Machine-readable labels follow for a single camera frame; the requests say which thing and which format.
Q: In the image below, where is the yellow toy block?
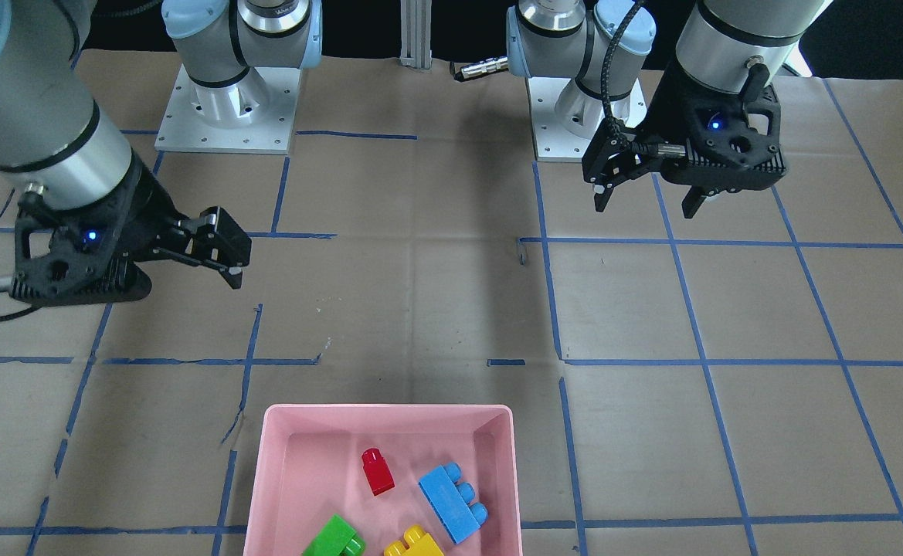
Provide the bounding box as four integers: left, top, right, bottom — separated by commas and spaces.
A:
382, 524, 444, 556

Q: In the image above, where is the silver cable connector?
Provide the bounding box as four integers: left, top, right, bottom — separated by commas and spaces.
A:
449, 56, 510, 83

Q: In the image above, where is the pink plastic box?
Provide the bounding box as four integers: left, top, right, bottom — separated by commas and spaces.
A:
244, 404, 523, 555

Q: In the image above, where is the green toy block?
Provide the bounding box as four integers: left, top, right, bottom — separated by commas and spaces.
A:
301, 514, 366, 556

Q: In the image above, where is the aluminium frame post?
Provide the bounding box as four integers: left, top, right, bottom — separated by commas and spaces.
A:
399, 0, 433, 73

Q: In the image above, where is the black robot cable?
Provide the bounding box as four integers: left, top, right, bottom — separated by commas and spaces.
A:
601, 0, 687, 158

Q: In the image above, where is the blue toy block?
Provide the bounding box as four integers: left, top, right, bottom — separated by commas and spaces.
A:
417, 461, 490, 545

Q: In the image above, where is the red toy block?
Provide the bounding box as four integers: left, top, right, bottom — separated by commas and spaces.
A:
362, 447, 395, 497

